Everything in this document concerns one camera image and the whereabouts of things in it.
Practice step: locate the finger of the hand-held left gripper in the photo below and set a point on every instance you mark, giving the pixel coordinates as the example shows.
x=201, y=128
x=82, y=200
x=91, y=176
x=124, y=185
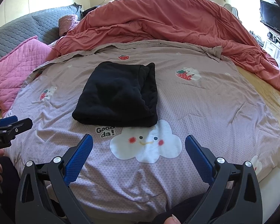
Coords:
x=21, y=124
x=7, y=121

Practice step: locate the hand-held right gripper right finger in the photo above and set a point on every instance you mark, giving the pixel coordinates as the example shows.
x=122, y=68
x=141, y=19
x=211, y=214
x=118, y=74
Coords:
x=199, y=158

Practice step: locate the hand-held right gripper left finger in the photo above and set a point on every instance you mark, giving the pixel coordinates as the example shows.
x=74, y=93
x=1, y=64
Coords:
x=80, y=158

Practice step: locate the black sweater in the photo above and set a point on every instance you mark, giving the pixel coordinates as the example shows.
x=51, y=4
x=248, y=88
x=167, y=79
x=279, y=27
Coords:
x=116, y=98

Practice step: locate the dark clothes heap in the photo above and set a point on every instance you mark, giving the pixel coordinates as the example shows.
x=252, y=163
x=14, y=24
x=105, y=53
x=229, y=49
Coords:
x=91, y=10

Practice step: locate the person's right hand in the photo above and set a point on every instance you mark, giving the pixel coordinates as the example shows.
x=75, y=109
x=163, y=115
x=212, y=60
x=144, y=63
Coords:
x=172, y=219

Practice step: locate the printed lilac bed cover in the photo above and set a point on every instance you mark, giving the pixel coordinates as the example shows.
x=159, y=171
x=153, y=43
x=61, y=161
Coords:
x=200, y=109

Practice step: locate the pink quilted pillow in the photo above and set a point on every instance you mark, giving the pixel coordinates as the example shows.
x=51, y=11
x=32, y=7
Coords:
x=18, y=70

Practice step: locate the white mattress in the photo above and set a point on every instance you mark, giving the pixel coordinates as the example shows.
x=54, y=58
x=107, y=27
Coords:
x=273, y=179

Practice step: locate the yellow bed sheet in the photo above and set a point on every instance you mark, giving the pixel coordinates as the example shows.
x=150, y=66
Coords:
x=270, y=102

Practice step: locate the grey quilted pillow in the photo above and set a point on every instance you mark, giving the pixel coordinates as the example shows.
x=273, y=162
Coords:
x=25, y=25

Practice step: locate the small mauve pillow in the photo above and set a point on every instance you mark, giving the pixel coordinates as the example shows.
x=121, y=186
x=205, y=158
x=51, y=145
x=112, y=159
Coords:
x=68, y=24

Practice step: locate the white cabinet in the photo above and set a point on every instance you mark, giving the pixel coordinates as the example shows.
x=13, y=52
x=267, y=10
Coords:
x=277, y=53

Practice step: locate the salmon red duvet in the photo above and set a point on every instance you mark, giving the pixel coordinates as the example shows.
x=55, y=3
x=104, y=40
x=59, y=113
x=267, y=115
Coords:
x=165, y=16

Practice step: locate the white round fan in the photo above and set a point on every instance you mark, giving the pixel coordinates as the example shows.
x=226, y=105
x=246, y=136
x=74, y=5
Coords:
x=231, y=9

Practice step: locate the black television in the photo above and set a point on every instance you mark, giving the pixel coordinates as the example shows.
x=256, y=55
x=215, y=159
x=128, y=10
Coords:
x=274, y=18

